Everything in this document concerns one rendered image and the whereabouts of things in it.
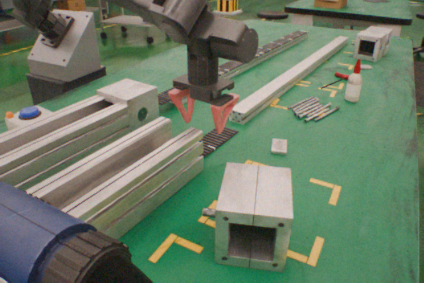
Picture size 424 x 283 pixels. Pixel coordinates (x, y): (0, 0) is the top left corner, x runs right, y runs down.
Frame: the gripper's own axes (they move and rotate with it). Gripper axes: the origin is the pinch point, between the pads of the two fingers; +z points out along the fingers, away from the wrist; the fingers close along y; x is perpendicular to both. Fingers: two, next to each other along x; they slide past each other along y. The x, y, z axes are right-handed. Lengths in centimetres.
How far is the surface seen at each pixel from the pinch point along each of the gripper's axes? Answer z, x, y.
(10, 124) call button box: 0.4, -23.0, -33.5
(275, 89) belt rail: 2.5, 31.3, 1.2
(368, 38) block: -3, 87, 13
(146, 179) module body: -0.3, -20.1, 4.1
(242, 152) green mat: 5.5, 2.8, 7.6
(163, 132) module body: -1.3, -9.1, -2.4
